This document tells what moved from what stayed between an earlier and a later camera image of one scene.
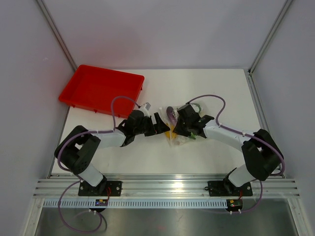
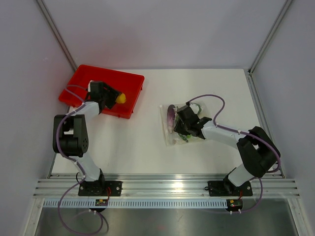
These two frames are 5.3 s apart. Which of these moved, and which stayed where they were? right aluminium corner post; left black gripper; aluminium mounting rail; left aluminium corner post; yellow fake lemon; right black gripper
Moved: yellow fake lemon; left black gripper
Stayed: right aluminium corner post; right black gripper; aluminium mounting rail; left aluminium corner post
